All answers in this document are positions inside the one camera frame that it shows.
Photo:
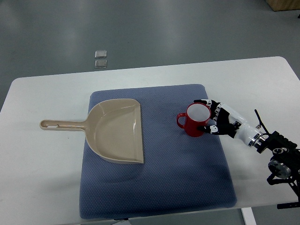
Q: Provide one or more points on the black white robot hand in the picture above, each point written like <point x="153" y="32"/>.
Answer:
<point x="230" y="122"/>

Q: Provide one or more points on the red mug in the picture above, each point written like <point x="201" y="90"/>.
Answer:
<point x="196" y="115"/>

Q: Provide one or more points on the beige plastic dustpan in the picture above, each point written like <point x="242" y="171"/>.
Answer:
<point x="113" y="130"/>

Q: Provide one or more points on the blue fabric mat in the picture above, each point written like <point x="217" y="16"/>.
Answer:
<point x="180" y="173"/>

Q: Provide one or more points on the white table leg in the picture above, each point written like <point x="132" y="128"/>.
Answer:
<point x="248" y="216"/>

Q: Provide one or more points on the wooden box corner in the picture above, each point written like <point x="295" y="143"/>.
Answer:
<point x="284" y="5"/>

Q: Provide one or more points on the upper metal floor plate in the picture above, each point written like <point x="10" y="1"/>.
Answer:
<point x="100" y="54"/>

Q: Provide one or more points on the black bracket under table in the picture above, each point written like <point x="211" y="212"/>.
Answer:
<point x="288" y="205"/>

